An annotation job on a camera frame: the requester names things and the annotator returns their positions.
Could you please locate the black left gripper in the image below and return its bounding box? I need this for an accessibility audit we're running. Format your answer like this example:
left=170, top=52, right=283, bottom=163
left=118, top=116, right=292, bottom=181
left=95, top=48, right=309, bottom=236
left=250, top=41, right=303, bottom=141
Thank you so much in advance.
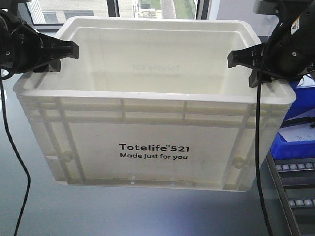
left=0, top=9, right=79, bottom=78

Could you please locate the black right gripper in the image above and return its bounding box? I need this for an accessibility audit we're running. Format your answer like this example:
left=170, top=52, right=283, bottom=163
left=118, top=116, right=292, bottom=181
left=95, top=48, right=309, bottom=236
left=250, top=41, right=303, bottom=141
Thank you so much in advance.
left=227, top=0, right=315, bottom=88

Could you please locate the white plastic Totelife tote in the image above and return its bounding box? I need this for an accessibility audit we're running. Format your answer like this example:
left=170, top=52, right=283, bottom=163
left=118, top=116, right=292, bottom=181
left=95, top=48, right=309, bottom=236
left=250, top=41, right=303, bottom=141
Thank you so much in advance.
left=12, top=16, right=297, bottom=192

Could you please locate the black right cable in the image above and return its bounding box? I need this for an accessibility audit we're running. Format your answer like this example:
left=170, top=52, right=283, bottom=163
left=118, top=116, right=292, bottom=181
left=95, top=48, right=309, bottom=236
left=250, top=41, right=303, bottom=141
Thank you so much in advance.
left=254, top=19, right=274, bottom=236

